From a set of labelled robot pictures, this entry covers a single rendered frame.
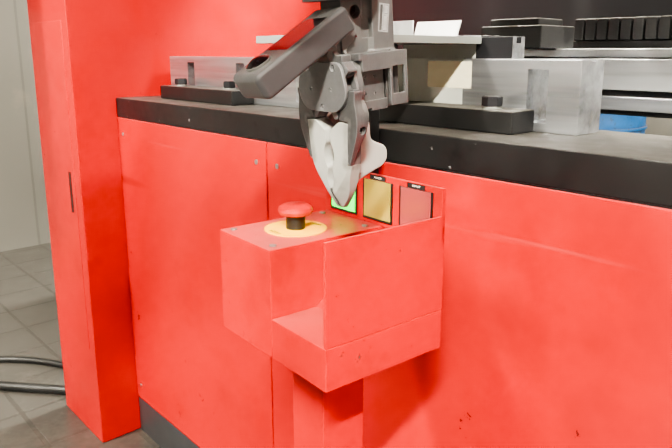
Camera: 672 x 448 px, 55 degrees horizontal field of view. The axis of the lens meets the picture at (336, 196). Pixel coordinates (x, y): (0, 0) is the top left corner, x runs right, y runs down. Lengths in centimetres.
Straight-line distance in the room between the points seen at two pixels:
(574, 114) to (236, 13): 113
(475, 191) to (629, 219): 19
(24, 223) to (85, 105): 212
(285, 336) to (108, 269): 106
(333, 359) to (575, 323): 29
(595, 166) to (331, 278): 31
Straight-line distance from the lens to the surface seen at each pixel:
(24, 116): 361
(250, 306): 73
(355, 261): 62
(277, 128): 109
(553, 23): 120
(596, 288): 76
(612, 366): 78
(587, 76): 89
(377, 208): 76
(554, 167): 76
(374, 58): 62
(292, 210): 72
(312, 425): 78
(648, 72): 112
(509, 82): 92
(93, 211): 165
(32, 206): 368
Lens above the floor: 98
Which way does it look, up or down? 12 degrees down
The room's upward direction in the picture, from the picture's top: straight up
